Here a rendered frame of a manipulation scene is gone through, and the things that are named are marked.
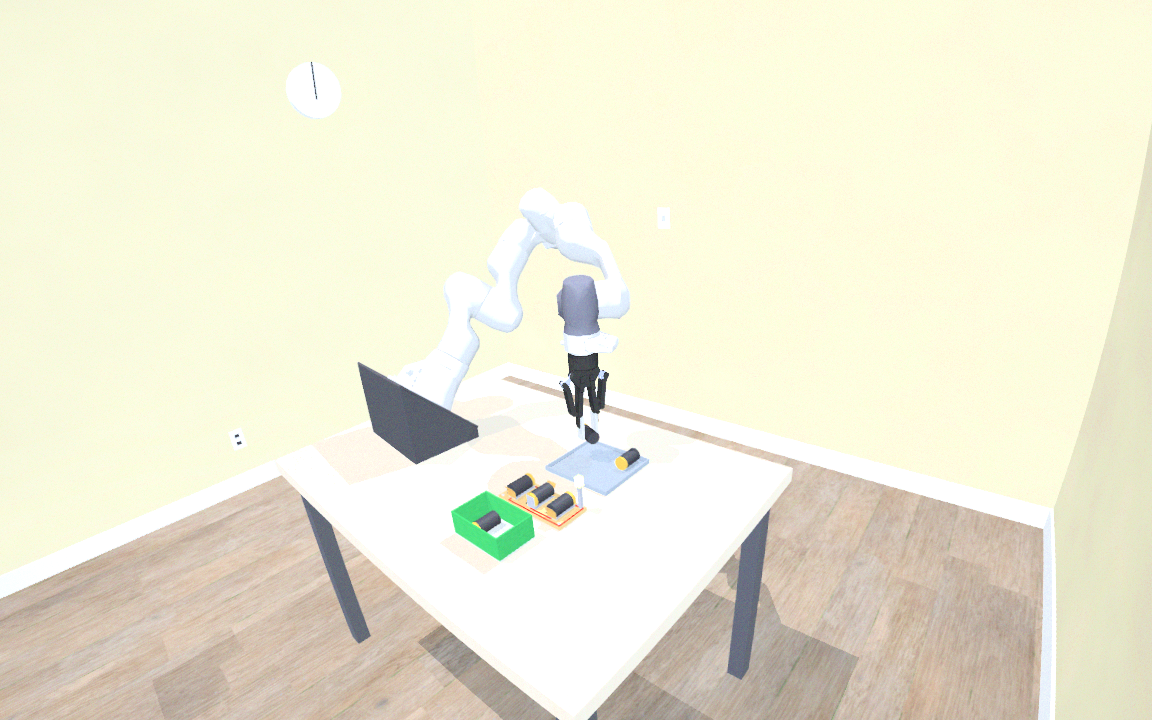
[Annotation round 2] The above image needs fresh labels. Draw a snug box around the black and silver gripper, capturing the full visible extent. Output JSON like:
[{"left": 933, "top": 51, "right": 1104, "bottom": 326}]
[{"left": 559, "top": 353, "right": 609, "bottom": 441}]

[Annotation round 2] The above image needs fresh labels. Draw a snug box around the light blue tray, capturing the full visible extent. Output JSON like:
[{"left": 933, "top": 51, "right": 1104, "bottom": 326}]
[{"left": 545, "top": 441, "right": 649, "bottom": 497}]

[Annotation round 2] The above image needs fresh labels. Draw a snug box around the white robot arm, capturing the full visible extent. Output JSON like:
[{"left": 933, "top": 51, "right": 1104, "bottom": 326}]
[{"left": 388, "top": 188, "right": 630, "bottom": 410}]

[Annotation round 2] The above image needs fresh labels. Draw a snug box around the green open-top box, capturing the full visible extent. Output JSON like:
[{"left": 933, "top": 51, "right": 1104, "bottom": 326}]
[{"left": 450, "top": 491, "right": 535, "bottom": 562}]

